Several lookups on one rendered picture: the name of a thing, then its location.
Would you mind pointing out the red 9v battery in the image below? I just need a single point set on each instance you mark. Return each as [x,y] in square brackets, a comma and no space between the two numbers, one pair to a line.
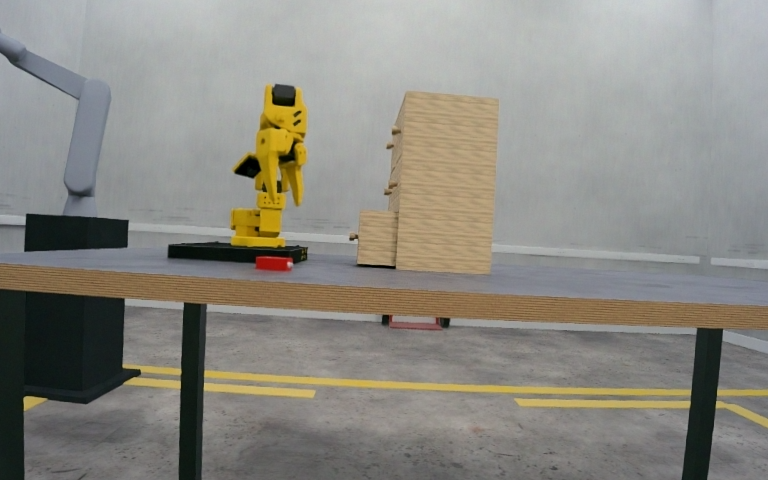
[274,263]

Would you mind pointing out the wooden chest of drawers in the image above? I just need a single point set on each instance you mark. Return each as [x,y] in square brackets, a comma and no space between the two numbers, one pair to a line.
[447,187]

